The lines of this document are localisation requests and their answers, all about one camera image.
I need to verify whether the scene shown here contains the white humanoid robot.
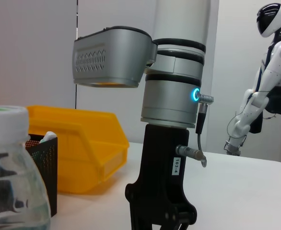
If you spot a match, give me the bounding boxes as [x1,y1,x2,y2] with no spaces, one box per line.
[223,2,281,156]

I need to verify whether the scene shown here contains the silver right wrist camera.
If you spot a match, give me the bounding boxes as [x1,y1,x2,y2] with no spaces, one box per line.
[73,25,158,89]

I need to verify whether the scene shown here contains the yellow plastic bin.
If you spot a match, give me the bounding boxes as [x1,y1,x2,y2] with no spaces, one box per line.
[26,104,130,195]

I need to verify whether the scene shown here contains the grey right gripper cable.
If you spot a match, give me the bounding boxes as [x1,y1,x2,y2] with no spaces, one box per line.
[176,92,214,168]

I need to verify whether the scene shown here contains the black mesh pen holder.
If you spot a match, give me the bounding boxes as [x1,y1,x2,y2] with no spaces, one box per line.
[25,133,59,218]

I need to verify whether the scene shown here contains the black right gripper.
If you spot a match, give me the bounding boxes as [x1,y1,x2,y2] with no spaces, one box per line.
[125,124,199,230]

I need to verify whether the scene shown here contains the clear water bottle green label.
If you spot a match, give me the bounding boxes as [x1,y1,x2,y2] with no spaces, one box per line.
[0,105,52,230]

